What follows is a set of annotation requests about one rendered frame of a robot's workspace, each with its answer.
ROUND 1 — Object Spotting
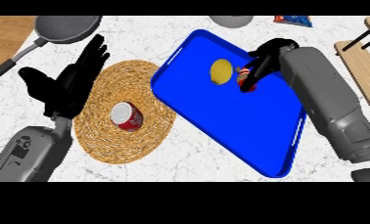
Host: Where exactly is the red can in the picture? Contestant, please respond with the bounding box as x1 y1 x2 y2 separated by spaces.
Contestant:
109 101 146 133

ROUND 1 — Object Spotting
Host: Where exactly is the blue plastic tray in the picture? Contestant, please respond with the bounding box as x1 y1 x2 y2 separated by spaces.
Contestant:
151 28 308 179

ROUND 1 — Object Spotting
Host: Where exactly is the brown wooden cutting board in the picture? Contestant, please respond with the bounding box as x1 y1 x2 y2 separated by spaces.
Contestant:
0 16 38 66

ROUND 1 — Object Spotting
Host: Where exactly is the yellow lemon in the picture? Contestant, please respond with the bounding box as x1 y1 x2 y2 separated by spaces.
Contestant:
210 58 234 86

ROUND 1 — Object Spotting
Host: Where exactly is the pale wooden tiered shelf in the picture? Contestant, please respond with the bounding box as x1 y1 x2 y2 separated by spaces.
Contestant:
334 16 370 106

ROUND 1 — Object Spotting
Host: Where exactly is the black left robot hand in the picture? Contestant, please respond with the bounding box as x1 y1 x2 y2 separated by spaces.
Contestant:
18 33 111 120

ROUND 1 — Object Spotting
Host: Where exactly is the blue and red snack bag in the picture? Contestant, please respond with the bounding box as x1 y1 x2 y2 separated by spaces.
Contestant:
274 16 314 28

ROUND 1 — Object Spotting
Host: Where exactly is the red cupcake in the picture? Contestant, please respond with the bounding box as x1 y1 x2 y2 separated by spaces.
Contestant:
234 66 259 93

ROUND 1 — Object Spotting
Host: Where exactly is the grey frying pan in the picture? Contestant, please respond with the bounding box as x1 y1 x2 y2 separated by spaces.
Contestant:
0 16 103 77

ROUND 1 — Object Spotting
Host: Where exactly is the grey round bowl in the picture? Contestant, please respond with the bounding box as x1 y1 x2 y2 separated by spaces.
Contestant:
208 16 254 29

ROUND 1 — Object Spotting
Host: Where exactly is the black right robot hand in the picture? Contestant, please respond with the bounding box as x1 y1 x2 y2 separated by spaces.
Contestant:
238 37 300 94

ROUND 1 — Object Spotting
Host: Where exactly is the round woven wicker placemat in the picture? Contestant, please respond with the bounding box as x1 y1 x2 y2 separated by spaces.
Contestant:
72 59 177 165

